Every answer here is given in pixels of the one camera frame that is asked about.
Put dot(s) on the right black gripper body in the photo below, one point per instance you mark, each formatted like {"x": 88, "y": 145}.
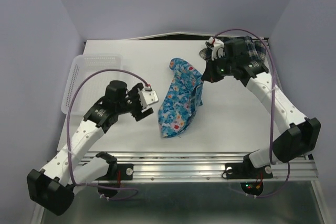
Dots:
{"x": 223, "y": 68}

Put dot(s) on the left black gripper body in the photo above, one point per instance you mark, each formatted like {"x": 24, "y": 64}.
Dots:
{"x": 134, "y": 106}

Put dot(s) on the blue floral skirt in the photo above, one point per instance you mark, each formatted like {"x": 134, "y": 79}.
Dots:
{"x": 182, "y": 100}

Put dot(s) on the navy plaid skirt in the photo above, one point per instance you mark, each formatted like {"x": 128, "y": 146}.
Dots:
{"x": 256, "y": 50}

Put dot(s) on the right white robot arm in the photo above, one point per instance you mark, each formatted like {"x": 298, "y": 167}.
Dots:
{"x": 245, "y": 61}

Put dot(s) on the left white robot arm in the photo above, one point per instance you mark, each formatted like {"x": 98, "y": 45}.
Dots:
{"x": 53, "y": 185}

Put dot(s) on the white plastic basket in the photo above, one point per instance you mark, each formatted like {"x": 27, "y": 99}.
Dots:
{"x": 83, "y": 66}

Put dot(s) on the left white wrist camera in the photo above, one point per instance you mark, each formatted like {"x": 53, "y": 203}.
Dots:
{"x": 148, "y": 98}

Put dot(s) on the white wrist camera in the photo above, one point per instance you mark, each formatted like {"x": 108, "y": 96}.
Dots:
{"x": 217, "y": 48}
{"x": 148, "y": 98}

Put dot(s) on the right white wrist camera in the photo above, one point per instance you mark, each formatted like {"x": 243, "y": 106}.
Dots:
{"x": 217, "y": 48}

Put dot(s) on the aluminium mounting rail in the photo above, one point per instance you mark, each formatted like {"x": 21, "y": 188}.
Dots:
{"x": 197, "y": 167}

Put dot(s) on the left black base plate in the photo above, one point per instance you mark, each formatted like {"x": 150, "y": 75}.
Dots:
{"x": 118, "y": 172}

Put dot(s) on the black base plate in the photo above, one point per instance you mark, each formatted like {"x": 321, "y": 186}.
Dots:
{"x": 118, "y": 172}
{"x": 244, "y": 171}

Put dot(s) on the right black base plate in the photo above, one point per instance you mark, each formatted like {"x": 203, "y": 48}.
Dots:
{"x": 244, "y": 171}

